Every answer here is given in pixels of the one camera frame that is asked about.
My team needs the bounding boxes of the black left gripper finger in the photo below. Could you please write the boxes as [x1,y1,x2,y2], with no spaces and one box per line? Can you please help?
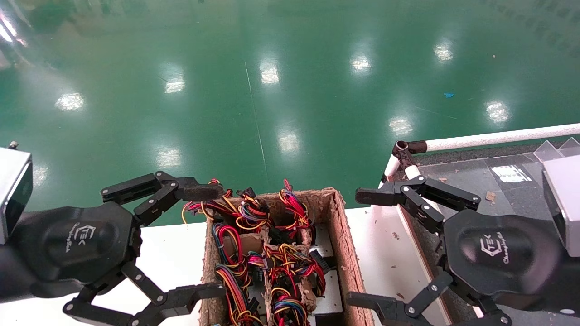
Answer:
[63,261,227,326]
[101,171,225,227]

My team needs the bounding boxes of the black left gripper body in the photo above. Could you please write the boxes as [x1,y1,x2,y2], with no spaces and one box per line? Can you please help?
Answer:
[11,201,142,298]

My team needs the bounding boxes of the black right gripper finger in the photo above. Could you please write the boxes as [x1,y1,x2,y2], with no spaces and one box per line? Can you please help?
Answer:
[356,176,482,234]
[347,270,512,326]

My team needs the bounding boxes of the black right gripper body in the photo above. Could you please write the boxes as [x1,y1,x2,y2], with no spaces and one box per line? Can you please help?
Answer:
[442,210,569,311]

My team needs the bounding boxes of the grey power supply with wires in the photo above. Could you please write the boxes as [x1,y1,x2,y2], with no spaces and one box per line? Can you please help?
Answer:
[297,248,346,317]

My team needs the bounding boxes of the black pipe connector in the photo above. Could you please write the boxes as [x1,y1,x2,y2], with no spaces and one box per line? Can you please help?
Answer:
[392,140,429,172]

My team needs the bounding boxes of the brown cardboard box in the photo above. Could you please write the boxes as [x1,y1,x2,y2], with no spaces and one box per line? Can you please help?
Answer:
[199,187,374,326]

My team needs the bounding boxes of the dark conveyor work surface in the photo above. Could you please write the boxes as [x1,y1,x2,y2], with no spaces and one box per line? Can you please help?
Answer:
[389,143,580,326]

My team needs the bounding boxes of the white printed label sticker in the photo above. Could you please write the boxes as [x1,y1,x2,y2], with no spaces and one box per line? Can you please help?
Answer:
[491,165,533,183]

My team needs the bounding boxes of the clear acrylic divider tray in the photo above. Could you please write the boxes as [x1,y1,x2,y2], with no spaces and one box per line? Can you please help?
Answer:
[534,137,580,164]

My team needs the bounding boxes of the white frame pipe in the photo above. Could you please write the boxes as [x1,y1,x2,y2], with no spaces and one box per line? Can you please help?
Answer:
[425,123,580,153]
[379,154,402,189]
[405,165,442,216]

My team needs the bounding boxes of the multicoloured wire harness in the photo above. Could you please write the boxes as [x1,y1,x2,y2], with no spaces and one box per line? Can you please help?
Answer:
[265,244,313,290]
[214,264,266,326]
[212,223,254,268]
[181,179,272,232]
[271,285,309,326]
[278,179,314,231]

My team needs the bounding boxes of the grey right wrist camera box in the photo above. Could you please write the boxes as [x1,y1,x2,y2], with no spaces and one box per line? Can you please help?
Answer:
[541,154,580,258]

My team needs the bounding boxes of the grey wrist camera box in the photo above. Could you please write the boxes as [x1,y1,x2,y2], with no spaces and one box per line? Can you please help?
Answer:
[0,141,34,245]
[541,154,580,258]

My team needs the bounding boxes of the power supplies with coloured wires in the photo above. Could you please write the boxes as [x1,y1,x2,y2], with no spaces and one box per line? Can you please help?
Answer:
[222,226,318,326]

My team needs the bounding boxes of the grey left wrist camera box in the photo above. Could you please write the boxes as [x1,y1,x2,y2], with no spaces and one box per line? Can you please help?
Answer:
[0,141,34,245]

